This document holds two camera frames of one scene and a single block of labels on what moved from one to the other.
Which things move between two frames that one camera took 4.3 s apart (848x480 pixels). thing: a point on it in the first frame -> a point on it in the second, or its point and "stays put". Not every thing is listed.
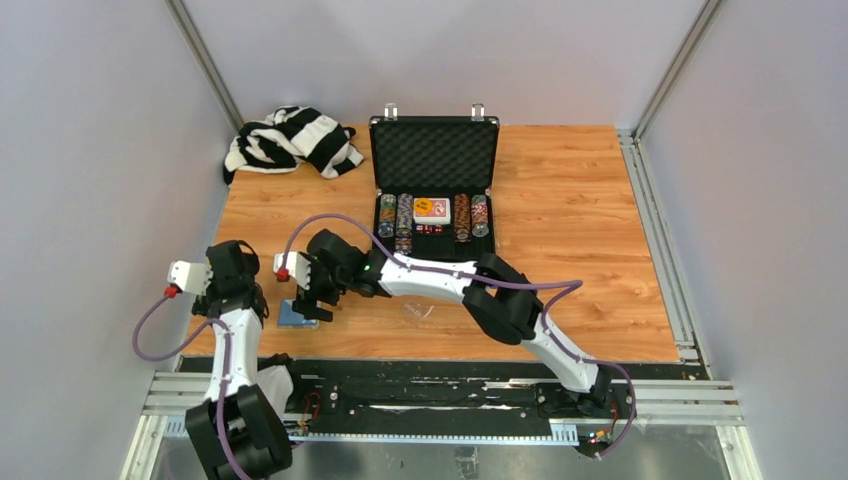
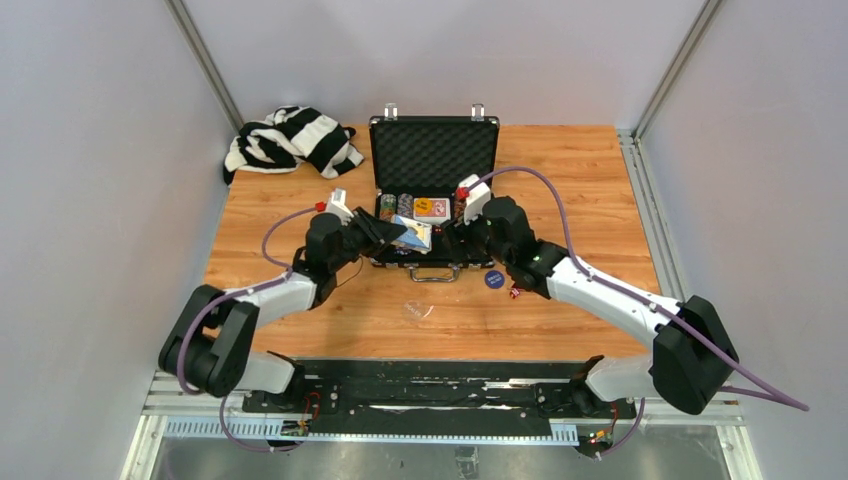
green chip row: x=387 y=215 stays put
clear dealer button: x=418 y=311 stays put
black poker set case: x=434 y=177 stays put
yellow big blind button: x=423 y=206 stays put
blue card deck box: x=287 y=318 -> x=417 y=237
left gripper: x=203 y=303 -> x=376 y=233
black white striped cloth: x=291 y=137 stays put
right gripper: x=308 y=307 -> x=454 y=234
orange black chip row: x=462 y=218 stays put
